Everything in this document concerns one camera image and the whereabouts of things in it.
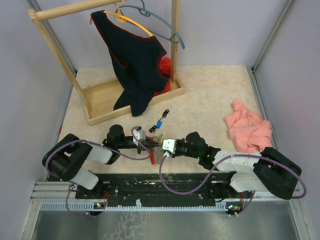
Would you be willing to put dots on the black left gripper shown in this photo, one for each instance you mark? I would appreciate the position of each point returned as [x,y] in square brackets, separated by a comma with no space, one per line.
[149,144]

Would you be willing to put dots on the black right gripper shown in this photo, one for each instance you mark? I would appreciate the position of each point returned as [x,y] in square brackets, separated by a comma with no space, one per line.
[176,153]

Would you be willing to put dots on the red-handled metal key organizer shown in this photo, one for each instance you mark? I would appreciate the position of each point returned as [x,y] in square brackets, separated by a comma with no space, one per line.
[156,154]

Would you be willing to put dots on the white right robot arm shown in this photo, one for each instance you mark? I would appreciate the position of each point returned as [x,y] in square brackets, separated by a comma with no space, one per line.
[264,171]

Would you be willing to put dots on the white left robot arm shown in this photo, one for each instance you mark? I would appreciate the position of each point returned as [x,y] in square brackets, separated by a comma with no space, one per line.
[65,160]

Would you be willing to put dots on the key with blue tag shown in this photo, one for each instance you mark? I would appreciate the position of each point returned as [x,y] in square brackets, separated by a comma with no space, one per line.
[159,124]

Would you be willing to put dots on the wooden clothes rack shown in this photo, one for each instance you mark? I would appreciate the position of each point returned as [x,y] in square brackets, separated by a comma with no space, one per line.
[97,95]

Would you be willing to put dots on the red cloth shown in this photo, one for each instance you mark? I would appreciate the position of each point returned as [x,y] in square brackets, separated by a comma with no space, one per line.
[165,67]

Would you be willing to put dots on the dark navy vest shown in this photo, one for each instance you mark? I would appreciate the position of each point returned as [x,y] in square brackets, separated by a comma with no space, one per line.
[136,64]

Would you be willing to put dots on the pink cloth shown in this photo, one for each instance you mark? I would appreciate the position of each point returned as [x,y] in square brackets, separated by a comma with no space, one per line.
[248,131]

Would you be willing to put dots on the grey-blue plastic hanger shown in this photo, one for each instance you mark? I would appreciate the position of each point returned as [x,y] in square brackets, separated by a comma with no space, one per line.
[158,26]

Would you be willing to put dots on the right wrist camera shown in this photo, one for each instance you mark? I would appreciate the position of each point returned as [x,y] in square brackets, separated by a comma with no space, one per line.
[168,147]

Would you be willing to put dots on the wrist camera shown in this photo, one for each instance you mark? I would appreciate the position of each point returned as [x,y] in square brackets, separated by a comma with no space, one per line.
[138,135]
[168,147]

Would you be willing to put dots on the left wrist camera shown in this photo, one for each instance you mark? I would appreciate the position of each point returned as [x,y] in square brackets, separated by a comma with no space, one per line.
[138,135]

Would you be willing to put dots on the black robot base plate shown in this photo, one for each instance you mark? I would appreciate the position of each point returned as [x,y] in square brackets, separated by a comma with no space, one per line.
[167,190]

